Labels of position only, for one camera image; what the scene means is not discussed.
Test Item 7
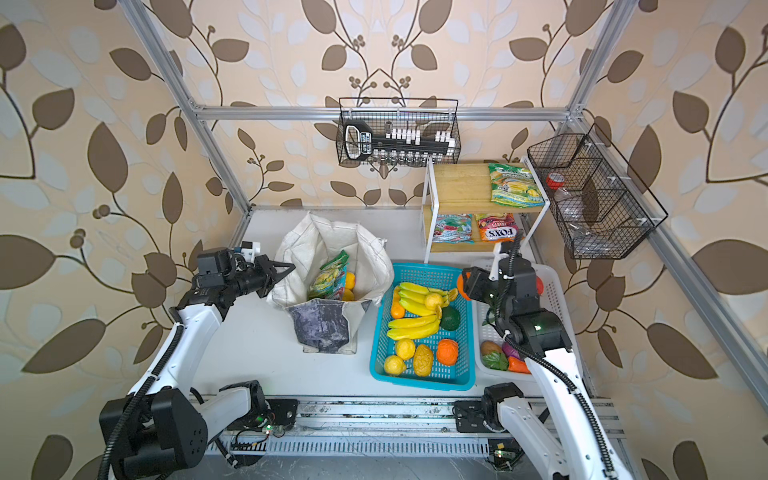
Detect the white wire shelf rack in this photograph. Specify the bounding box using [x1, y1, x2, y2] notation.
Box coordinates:
[422, 162, 551, 264]

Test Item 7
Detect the green avocado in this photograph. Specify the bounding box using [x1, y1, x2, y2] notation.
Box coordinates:
[440, 306, 461, 332]

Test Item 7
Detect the black wire basket right wall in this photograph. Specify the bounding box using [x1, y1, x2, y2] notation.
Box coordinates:
[527, 125, 668, 260]

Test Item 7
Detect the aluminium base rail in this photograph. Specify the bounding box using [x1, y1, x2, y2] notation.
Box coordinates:
[203, 394, 625, 458]

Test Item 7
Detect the yellow round fruit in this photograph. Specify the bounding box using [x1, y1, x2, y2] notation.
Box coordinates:
[384, 355, 407, 376]

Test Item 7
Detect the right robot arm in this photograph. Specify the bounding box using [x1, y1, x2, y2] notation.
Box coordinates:
[458, 241, 632, 479]

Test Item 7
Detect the white plastic basket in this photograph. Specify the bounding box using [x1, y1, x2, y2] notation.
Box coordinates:
[471, 263, 584, 396]

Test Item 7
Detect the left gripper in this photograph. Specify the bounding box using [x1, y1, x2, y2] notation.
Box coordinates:
[222, 256, 294, 300]

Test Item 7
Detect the black wire basket wall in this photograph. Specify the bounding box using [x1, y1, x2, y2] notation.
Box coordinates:
[527, 125, 668, 260]
[336, 95, 461, 168]

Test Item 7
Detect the yellow corn cob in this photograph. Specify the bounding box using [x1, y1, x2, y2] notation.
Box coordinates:
[412, 344, 434, 377]

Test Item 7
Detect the orange tangerine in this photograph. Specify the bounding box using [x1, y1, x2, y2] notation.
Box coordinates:
[436, 339, 459, 367]

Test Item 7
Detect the cream canvas grocery bag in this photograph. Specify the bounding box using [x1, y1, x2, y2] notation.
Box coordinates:
[267, 213, 394, 355]

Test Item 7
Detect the orange carrot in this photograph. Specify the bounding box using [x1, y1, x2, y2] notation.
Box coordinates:
[507, 356, 530, 374]

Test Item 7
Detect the lower teal snack bag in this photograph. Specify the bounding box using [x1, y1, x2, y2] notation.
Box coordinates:
[432, 214, 473, 244]

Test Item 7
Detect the lower banana bunch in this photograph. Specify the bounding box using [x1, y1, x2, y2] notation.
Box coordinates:
[387, 315, 440, 341]

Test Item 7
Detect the orange Fox's candy bag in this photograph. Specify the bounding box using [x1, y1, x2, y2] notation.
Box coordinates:
[475, 213, 518, 243]

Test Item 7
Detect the black wire basket back wall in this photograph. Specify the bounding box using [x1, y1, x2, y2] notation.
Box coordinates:
[336, 95, 461, 168]

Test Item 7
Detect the orange persimmon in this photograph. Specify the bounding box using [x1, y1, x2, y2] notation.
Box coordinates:
[456, 272, 471, 301]

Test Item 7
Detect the banana bunch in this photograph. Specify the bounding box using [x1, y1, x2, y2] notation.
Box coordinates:
[393, 282, 458, 319]
[387, 315, 440, 341]

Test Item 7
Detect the yellow lemon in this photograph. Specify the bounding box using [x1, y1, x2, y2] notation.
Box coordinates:
[395, 339, 416, 361]

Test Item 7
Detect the teal plastic basket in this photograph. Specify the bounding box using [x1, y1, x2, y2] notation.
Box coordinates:
[369, 263, 475, 391]

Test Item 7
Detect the green snack bag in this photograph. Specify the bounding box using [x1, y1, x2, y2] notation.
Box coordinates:
[308, 250, 349, 300]
[487, 163, 545, 208]

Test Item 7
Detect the upper banana bunch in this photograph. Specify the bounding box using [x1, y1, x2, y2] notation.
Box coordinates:
[393, 282, 458, 319]

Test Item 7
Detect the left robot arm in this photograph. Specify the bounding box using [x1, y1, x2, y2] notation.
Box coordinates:
[97, 242, 295, 479]

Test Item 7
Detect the plastic bottle red cap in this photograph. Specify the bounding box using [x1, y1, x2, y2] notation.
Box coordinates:
[546, 172, 584, 222]

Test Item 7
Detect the yellow bell pepper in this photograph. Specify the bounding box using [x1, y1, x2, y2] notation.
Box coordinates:
[345, 272, 356, 290]

